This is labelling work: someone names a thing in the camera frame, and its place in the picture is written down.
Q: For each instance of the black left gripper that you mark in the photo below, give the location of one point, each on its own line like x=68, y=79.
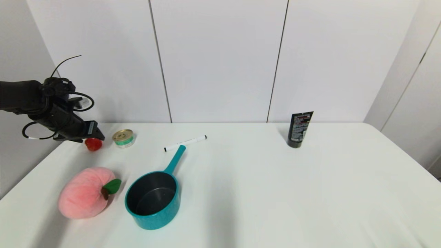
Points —
x=81, y=131

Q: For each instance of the red rubber duck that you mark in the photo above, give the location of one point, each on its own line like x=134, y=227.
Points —
x=93, y=144

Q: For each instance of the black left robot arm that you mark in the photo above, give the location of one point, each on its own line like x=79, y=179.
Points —
x=24, y=96

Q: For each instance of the small tin can green label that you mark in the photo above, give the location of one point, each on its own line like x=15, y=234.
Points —
x=124, y=138

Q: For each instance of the pink plush peach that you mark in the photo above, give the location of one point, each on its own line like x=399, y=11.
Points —
x=82, y=193

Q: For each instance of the white marker pen black cap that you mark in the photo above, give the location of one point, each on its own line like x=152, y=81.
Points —
x=186, y=143

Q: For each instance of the black cosmetic tube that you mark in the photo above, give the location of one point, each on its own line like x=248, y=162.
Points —
x=298, y=131

